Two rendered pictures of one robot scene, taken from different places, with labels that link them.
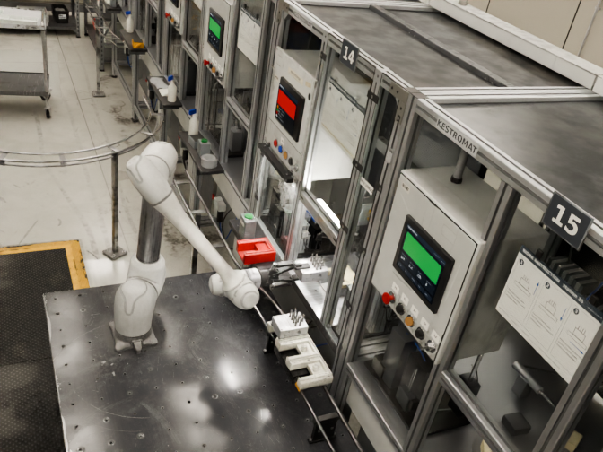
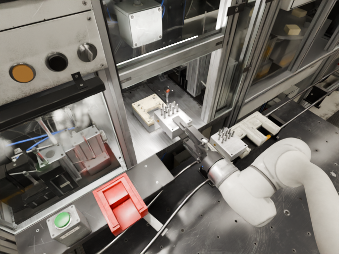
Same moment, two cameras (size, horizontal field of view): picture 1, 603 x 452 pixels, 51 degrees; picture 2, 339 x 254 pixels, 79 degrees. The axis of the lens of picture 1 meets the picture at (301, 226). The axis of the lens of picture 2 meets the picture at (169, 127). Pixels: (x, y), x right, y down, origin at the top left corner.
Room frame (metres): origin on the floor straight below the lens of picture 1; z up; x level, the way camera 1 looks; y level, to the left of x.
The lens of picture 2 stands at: (2.34, 0.47, 1.64)
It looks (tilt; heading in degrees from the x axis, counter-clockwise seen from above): 50 degrees down; 264
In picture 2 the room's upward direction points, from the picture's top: straight up
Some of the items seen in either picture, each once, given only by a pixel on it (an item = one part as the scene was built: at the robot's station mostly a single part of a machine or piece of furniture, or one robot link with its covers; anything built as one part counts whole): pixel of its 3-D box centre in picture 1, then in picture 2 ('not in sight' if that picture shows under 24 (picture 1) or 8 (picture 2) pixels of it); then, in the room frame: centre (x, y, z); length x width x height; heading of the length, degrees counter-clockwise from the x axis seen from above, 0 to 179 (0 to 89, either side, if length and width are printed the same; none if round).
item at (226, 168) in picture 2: (251, 279); (222, 172); (2.13, 0.17, 1.03); 0.09 x 0.06 x 0.09; 29
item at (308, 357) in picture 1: (297, 355); (241, 140); (1.93, -0.08, 0.84); 0.36 x 0.14 x 0.10; 29
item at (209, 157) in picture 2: (267, 276); (207, 156); (2.17, 0.10, 1.03); 0.09 x 0.07 x 0.08; 119
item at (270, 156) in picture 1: (275, 160); (8, 112); (2.60, 0.17, 1.37); 0.36 x 0.04 x 0.04; 29
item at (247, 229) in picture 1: (249, 226); (69, 223); (2.62, 0.25, 0.97); 0.08 x 0.08 x 0.12; 29
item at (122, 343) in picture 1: (134, 333); not in sight; (2.02, 0.63, 0.71); 0.22 x 0.18 x 0.06; 29
